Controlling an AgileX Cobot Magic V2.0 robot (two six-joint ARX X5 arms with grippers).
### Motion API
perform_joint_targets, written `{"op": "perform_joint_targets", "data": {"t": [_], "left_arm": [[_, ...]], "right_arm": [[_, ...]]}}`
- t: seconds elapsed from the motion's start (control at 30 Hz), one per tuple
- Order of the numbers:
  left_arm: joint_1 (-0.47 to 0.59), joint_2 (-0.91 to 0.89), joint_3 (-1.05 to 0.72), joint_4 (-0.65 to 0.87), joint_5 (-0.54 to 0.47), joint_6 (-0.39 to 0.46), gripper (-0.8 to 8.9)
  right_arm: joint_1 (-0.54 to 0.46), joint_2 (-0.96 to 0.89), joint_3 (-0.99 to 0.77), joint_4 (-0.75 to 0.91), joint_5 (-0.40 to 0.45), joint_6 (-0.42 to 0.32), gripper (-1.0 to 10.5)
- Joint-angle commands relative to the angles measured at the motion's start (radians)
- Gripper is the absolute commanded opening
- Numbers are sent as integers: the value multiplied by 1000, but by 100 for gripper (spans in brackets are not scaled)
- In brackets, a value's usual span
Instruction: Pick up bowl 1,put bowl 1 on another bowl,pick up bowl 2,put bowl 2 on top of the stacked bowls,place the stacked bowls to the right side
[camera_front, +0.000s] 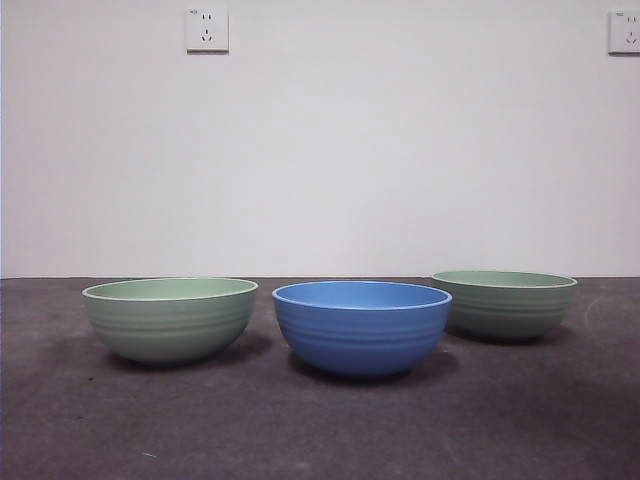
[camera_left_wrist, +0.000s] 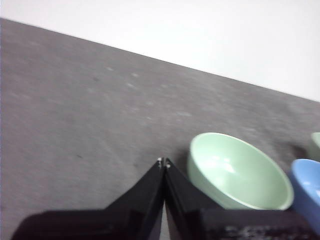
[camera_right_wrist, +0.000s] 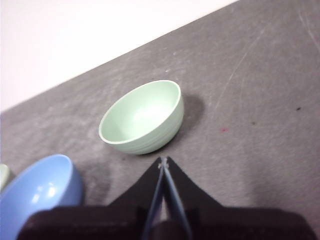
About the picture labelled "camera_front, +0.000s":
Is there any green ribbed bowl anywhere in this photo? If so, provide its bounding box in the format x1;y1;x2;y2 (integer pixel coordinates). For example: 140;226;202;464
81;277;260;369
431;269;579;344

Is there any white wall socket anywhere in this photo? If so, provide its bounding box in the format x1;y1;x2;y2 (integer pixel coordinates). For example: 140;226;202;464
186;7;231;55
607;9;640;56

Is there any blue ribbed bowl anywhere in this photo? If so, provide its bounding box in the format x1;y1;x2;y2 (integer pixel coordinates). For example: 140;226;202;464
271;280;454;377

